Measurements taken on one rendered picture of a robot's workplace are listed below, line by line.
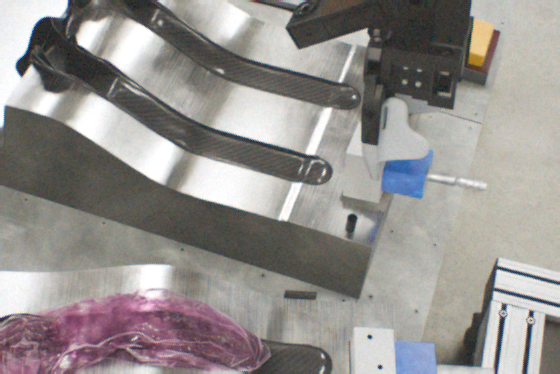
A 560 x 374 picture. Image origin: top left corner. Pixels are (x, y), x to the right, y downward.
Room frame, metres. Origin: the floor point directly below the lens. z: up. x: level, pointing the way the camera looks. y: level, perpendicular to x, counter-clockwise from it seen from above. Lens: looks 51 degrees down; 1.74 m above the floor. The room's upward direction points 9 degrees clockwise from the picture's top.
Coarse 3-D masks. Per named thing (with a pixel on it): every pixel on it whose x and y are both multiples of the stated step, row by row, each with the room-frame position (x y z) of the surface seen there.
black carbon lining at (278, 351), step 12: (276, 348) 0.54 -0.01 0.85; (288, 348) 0.54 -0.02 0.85; (300, 348) 0.54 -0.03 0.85; (312, 348) 0.54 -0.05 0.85; (276, 360) 0.53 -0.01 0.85; (288, 360) 0.53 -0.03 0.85; (300, 360) 0.53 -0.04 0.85; (312, 360) 0.53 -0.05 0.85; (324, 360) 0.53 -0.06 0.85; (252, 372) 0.50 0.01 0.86; (264, 372) 0.51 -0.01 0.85; (276, 372) 0.51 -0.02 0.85; (288, 372) 0.52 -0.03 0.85; (300, 372) 0.52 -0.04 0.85; (312, 372) 0.52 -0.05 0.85; (324, 372) 0.52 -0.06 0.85
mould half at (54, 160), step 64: (0, 0) 0.92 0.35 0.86; (64, 0) 0.94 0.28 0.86; (192, 0) 0.92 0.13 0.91; (0, 64) 0.83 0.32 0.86; (128, 64) 0.80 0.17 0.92; (192, 64) 0.83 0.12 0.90; (320, 64) 0.87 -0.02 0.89; (0, 128) 0.74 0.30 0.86; (64, 128) 0.70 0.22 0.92; (128, 128) 0.72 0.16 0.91; (256, 128) 0.77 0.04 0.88; (320, 128) 0.78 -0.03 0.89; (64, 192) 0.70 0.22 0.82; (128, 192) 0.69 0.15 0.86; (192, 192) 0.68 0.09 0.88; (256, 192) 0.69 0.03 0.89; (320, 192) 0.70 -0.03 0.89; (256, 256) 0.66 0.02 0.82; (320, 256) 0.65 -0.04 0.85
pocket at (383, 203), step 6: (342, 192) 0.71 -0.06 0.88; (384, 192) 0.73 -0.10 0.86; (342, 198) 0.71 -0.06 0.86; (348, 198) 0.72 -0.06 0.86; (354, 198) 0.72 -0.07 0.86; (384, 198) 0.71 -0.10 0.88; (354, 204) 0.71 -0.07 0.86; (360, 204) 0.71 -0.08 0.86; (366, 204) 0.71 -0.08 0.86; (372, 204) 0.71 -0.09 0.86; (378, 204) 0.71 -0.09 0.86; (384, 204) 0.70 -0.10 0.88; (372, 210) 0.70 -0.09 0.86; (384, 210) 0.70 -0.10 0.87
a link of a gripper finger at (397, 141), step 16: (384, 112) 0.69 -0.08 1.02; (400, 112) 0.69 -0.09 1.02; (384, 128) 0.69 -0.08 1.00; (400, 128) 0.69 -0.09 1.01; (368, 144) 0.68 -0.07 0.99; (384, 144) 0.68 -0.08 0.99; (400, 144) 0.68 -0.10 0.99; (416, 144) 0.68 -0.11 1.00; (368, 160) 0.68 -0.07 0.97; (384, 160) 0.68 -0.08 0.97
